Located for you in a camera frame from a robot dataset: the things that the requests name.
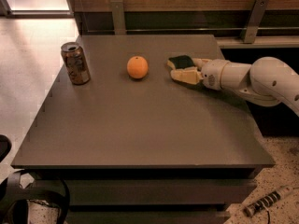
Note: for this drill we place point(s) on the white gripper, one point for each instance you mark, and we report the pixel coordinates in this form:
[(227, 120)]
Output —
[(212, 73)]

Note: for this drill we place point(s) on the green and yellow sponge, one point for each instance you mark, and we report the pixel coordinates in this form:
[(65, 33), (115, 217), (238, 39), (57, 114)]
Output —
[(180, 62)]

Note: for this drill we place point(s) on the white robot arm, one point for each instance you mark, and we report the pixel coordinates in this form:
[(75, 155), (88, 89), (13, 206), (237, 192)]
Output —
[(267, 82)]

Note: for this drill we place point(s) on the orange soda can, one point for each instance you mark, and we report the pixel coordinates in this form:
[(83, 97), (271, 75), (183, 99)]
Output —
[(75, 62)]

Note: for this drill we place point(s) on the orange fruit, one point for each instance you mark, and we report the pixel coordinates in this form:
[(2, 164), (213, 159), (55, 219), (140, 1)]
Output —
[(137, 67)]

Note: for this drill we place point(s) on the grey table with drawers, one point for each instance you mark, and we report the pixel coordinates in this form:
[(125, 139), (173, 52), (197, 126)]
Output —
[(148, 150)]

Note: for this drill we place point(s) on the white power strip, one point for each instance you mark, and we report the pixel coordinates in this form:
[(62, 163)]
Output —
[(268, 200)]

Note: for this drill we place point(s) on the black chair base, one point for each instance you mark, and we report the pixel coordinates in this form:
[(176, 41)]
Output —
[(12, 193)]

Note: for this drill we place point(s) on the grey metal bracket right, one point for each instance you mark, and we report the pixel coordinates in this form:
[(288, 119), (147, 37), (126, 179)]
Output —
[(250, 31)]

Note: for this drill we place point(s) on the grey metal bracket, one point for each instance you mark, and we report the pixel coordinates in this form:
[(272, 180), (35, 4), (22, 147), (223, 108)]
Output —
[(250, 31), (118, 17)]

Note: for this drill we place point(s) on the grey metal bracket left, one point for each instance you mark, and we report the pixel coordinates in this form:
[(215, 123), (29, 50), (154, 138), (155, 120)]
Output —
[(118, 17)]

